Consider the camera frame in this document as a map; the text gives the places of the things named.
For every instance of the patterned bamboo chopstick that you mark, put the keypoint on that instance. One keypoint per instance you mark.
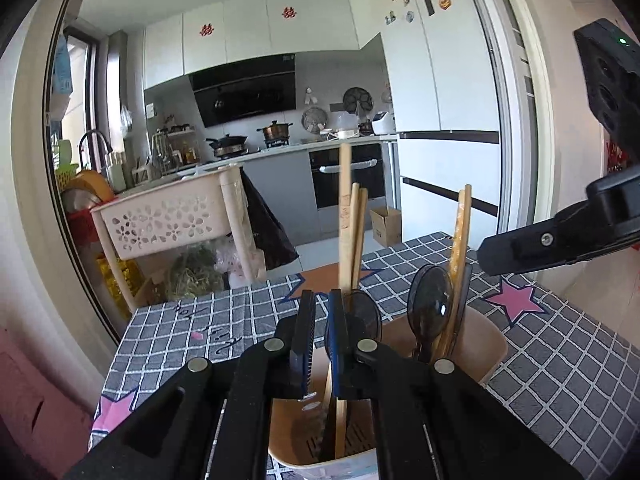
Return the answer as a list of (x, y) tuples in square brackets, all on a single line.
[(456, 270)]

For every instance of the grey checked tablecloth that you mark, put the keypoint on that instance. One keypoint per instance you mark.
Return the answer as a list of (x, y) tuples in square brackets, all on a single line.
[(569, 378)]

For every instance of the cardboard box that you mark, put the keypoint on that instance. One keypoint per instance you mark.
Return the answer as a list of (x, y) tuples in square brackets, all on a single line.
[(386, 225)]

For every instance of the black range hood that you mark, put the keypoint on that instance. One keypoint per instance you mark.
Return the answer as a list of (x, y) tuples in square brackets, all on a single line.
[(245, 89)]

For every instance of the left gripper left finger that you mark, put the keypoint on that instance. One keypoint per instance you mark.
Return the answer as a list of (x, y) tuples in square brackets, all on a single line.
[(211, 420)]

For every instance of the black plastic spoon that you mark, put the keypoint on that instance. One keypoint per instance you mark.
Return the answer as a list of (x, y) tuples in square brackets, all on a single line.
[(361, 305), (428, 308)]

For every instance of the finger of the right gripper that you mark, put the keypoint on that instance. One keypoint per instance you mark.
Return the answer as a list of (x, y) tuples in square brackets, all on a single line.
[(566, 238)]

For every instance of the copper pot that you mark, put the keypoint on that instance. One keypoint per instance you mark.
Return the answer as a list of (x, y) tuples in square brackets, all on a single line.
[(276, 131)]

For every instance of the black hanging bag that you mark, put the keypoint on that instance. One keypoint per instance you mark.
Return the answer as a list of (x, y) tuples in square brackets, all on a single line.
[(269, 234)]

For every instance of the pink plastic utensil holder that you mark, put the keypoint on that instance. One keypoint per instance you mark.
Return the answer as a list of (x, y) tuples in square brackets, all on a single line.
[(382, 431)]

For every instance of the small desk fan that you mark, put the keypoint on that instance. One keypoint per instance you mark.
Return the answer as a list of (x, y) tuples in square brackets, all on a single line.
[(357, 101)]

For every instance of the black wok pan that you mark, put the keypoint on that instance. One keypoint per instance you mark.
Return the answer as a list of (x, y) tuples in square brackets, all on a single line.
[(227, 146)]

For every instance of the plain bamboo chopstick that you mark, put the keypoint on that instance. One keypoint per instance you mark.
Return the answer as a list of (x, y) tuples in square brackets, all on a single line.
[(363, 196)]

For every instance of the blue patterned chopstick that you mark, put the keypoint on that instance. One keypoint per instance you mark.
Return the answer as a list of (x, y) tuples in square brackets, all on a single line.
[(467, 277)]

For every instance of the pink plastic stool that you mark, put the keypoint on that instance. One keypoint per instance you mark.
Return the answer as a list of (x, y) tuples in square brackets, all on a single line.
[(48, 428)]

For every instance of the black kitchen faucet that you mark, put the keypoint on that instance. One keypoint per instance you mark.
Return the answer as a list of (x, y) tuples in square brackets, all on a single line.
[(94, 149)]

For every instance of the white refrigerator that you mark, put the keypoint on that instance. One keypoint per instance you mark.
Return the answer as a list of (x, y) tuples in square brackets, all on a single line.
[(446, 113)]

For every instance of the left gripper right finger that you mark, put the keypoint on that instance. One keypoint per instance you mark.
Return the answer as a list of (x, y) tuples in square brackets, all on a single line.
[(471, 435)]

